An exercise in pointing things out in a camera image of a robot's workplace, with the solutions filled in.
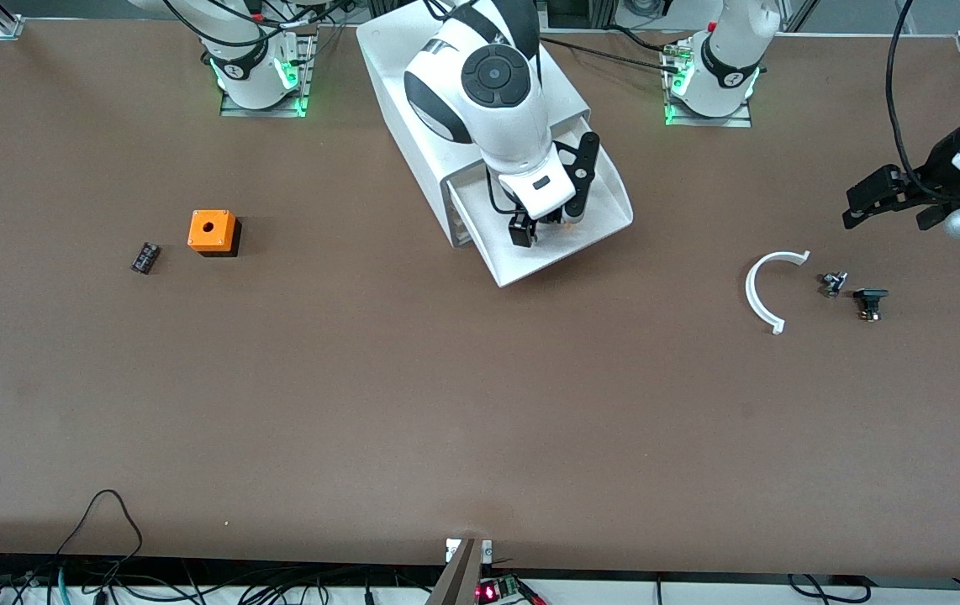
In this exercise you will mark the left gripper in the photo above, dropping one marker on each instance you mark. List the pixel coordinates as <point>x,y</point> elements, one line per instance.
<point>940,165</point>

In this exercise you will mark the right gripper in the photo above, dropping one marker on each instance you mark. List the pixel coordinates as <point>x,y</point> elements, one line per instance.
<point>521,228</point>

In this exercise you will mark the white highest cabinet drawer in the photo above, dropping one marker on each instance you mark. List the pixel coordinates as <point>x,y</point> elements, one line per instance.
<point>598,210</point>

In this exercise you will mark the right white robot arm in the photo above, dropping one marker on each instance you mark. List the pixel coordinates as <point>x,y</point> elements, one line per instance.
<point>488,84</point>

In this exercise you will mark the white drawer cabinet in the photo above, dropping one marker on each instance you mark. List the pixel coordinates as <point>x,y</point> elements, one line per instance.
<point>387,67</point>

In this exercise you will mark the small metal tee fitting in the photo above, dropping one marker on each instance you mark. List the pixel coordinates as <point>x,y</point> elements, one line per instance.
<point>833,284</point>

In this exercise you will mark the circuit board with red light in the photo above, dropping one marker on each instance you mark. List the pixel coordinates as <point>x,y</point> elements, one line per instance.
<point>501,591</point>

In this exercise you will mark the small black terminal block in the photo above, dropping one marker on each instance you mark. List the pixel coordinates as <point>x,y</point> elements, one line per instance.
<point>145,258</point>

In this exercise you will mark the black switch contact module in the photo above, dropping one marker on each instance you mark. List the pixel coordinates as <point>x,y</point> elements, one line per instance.
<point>870,296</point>

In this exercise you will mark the white semicircular plastic bracket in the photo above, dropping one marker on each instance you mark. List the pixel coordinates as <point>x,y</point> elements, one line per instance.
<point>751,294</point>

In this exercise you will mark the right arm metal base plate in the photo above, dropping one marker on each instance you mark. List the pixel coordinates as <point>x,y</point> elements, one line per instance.
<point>305,76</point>

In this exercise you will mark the orange black button enclosure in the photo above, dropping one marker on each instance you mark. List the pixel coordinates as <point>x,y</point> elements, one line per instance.
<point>211,227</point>

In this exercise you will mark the white beam mounting bracket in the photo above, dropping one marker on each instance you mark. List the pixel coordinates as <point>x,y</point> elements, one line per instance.
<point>487,550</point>

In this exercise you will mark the grey aluminium camera beam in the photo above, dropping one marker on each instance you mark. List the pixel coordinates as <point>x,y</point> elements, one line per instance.
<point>459,580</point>

